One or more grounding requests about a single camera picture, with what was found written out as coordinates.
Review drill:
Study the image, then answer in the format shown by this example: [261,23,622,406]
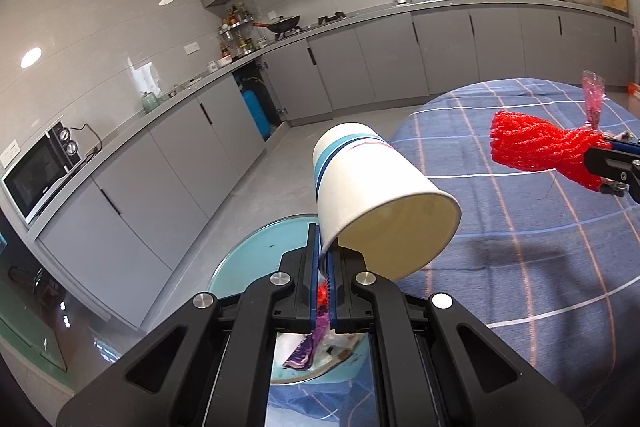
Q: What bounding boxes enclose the white blue-striped paper cup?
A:
[311,122,462,282]

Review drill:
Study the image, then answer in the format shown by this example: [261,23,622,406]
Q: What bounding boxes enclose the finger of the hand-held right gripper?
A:
[582,146,640,198]
[602,132,640,156]

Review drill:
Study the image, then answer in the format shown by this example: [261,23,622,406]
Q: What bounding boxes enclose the gas stove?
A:
[302,9,359,30]

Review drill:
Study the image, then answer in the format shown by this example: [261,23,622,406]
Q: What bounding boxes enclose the white microwave oven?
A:
[0,120,84,226]

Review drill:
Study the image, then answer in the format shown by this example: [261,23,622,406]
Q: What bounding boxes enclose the black wok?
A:
[251,14,303,40]

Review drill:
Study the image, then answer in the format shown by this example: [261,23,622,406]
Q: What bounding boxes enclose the red foam fruit net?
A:
[488,109,614,194]

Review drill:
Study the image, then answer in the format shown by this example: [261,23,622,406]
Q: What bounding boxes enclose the teal bin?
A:
[207,213,374,388]

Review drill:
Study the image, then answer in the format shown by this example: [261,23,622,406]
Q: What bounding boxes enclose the blue cylinder in cabinet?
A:
[240,89,274,140]

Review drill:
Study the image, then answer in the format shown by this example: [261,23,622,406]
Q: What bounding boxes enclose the black power cable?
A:
[70,123,104,160]

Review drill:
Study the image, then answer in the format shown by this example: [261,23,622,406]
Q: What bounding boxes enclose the grey lower cabinets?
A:
[25,0,636,334]

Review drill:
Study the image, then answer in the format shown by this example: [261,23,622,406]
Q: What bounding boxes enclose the spice rack with bottles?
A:
[218,2,271,63]

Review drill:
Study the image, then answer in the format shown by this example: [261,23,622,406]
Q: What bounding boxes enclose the purple wrapper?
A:
[282,311,331,371]

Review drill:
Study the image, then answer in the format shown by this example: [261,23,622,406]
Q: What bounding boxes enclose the blue checked tablecloth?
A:
[267,77,640,427]

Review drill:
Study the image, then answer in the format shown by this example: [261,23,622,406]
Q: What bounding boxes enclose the pink plastic wrapper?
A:
[580,69,607,130]

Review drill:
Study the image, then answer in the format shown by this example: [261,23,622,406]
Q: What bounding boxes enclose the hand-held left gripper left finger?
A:
[55,223,322,427]

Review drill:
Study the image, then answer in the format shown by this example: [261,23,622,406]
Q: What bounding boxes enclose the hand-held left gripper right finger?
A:
[326,247,585,427]

